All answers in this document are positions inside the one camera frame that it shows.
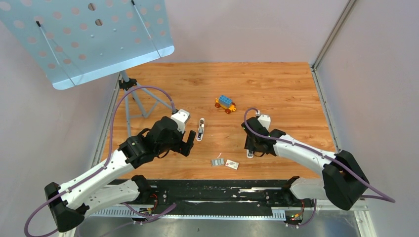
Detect small white stapler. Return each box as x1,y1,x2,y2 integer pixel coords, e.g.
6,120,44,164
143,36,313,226
196,118,205,141

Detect white staple box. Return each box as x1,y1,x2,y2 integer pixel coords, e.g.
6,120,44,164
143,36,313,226
225,159,239,170

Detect grey white stapler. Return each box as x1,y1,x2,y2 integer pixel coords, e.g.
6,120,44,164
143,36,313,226
246,149,254,158

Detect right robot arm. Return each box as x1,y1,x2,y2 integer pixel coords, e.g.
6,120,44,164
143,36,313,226
241,116,369,210

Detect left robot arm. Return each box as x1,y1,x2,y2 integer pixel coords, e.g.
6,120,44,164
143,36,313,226
44,109,196,233

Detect toy brick car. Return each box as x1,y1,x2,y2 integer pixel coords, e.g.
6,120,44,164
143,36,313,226
215,95,237,114

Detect blue perforated music stand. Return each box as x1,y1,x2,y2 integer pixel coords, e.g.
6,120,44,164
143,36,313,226
0,0,174,137

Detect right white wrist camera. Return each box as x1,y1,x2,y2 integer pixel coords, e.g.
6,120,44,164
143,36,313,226
255,110,271,130

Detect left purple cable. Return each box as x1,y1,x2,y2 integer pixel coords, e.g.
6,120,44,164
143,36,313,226
23,85,177,237

